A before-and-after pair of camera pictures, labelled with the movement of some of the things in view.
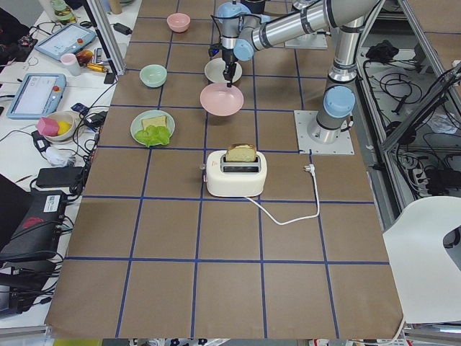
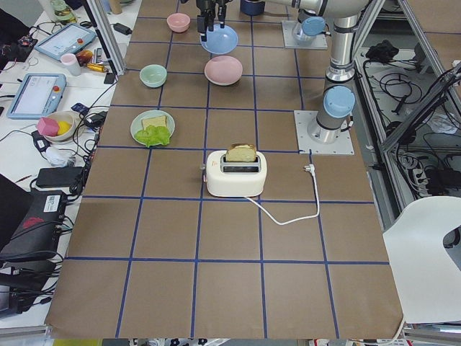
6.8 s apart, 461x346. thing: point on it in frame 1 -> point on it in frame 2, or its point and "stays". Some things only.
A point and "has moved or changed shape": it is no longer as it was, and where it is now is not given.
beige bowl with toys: [58, 127] stays
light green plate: [136, 125] stays
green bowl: [153, 75] stays
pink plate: [220, 100] -> [222, 70]
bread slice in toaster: [241, 153] stays
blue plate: [265, 18] has moved or changed shape
